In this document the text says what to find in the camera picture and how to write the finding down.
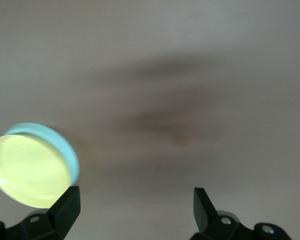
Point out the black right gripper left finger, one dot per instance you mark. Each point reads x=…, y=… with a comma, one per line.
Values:
x=65, y=210

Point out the table cover sheet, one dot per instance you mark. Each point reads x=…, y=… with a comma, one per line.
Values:
x=165, y=50

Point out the yellow round plate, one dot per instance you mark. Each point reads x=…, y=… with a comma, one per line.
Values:
x=27, y=170

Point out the pale green round plate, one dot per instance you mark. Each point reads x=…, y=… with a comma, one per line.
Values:
x=60, y=140

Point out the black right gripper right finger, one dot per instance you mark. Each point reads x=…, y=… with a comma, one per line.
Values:
x=205, y=215

